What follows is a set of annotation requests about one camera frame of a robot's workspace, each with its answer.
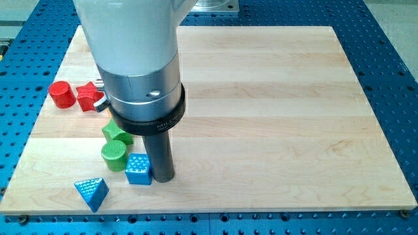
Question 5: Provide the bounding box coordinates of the green star block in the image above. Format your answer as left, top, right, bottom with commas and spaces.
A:
102, 118, 133, 146

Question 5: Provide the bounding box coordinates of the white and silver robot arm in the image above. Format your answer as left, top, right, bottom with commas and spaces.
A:
73, 0, 196, 121

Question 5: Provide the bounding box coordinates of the red star block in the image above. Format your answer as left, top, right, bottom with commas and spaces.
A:
76, 82, 105, 112

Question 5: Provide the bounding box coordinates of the green cylinder block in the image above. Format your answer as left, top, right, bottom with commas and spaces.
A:
101, 140, 127, 172

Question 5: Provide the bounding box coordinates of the red cylinder block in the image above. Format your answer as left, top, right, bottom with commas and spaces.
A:
48, 81, 76, 109

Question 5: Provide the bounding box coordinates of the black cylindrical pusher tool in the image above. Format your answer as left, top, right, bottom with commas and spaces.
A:
108, 83, 186, 183

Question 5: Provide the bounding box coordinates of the light wooden board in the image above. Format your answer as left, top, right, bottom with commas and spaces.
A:
1, 26, 417, 215

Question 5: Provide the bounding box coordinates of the blue triangular prism block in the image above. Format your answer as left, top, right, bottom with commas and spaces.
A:
74, 178, 109, 213

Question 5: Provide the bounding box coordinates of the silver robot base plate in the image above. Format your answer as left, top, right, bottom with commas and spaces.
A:
191, 0, 240, 12

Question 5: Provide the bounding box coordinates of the blue cube block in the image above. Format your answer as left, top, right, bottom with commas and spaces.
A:
125, 153, 152, 185

